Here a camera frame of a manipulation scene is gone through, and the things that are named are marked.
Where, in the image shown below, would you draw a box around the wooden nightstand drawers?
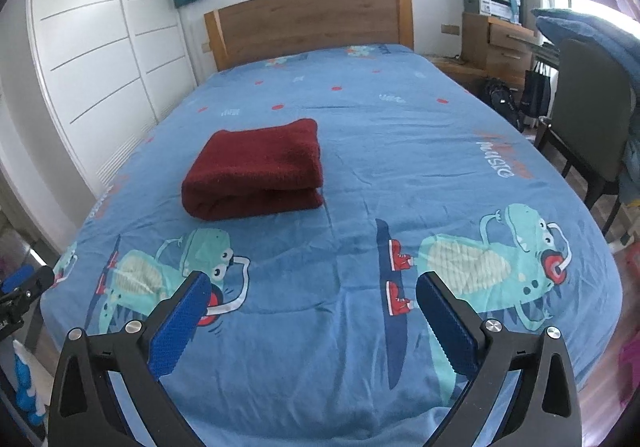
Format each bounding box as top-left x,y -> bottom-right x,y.
424,12 -> 542,96

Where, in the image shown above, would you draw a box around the dark red knitted sweater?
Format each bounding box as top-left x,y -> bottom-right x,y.
181,118 -> 323,221

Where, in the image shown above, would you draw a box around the black bag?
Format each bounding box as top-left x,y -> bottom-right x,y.
480,78 -> 524,133

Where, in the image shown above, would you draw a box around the grey chair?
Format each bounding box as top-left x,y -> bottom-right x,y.
535,39 -> 634,233

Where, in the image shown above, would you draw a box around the blue dinosaur print bedsheet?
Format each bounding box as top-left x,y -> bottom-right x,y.
41,44 -> 623,446

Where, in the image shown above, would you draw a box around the white wardrobe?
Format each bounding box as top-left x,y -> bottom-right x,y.
27,0 -> 196,196

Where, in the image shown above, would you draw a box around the white printer box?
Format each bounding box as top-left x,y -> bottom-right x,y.
463,0 -> 521,25

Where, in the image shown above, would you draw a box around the wooden headboard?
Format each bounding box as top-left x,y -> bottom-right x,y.
204,0 -> 414,71

